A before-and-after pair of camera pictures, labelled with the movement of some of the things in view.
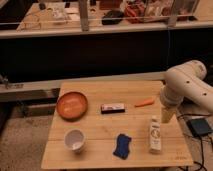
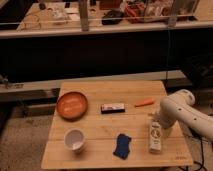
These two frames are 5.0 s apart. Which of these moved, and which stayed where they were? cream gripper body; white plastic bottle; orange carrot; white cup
Moved: cream gripper body
Stayed: white cup; orange carrot; white plastic bottle
